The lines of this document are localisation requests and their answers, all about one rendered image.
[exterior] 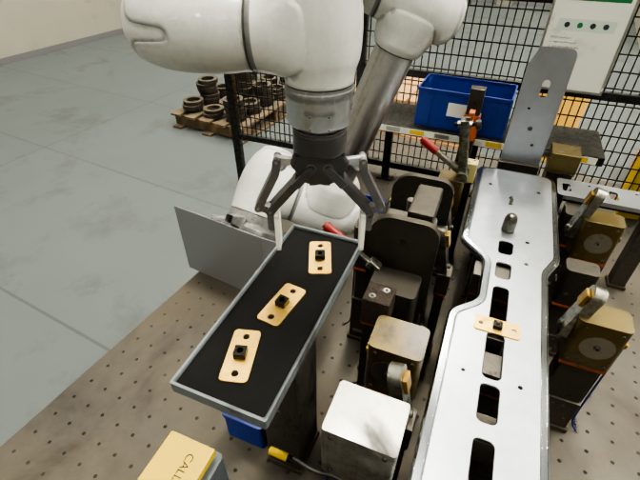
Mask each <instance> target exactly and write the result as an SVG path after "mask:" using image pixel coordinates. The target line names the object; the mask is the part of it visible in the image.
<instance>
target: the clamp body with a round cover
mask: <svg viewBox="0 0 640 480"><path fill-rule="evenodd" d="M429 338H430V330H429V329H427V328H425V327H422V326H418V325H415V324H412V323H409V322H406V321H403V320H399V319H396V318H393V317H389V316H387V315H380V316H379V317H378V319H377V321H376V324H375V326H374V329H373V331H372V334H371V335H370V340H369V342H368V345H367V346H366V352H367V361H366V369H365V378H364V387H363V388H366V389H368V390H373V391H376V392H379V393H381V394H384V395H387V396H389V390H388V384H387V374H388V369H389V365H390V362H391V361H392V362H397V363H403V364H406V365H407V369H408V370H410V377H411V386H410V400H413V398H414V394H415V391H416V387H417V384H418V380H419V376H420V372H421V369H422V365H423V361H424V357H425V353H426V349H427V345H428V342H429Z"/></svg>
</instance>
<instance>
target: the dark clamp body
mask: <svg viewBox="0 0 640 480"><path fill-rule="evenodd" d="M370 281H373V282H376V283H380V284H383V285H387V286H391V287H394V288H396V294H395V301H394V307H393V312H392V315H391V317H393V318H396V319H399V320H403V321H406V322H409V323H412V322H413V318H414V314H415V309H416V304H417V299H418V294H419V290H420V286H421V281H422V278H421V277H420V276H419V275H416V274H412V273H409V272H405V271H401V270H395V269H392V268H388V267H384V266H382V267H381V269H380V270H379V271H377V270H375V271H374V273H373V275H372V277H371V280H370Z"/></svg>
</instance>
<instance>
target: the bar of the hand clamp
mask: <svg viewBox="0 0 640 480"><path fill-rule="evenodd" d="M481 125H482V120H481V119H478V120H476V123H472V121H471V120H470V117H467V116H462V119H461V121H458V122H454V126H455V127H457V128H460V134H459V154H458V173H459V172H464V173H465V174H466V175H468V163H469V148H470V129H472V127H475V129H476V130H480V129H481Z"/></svg>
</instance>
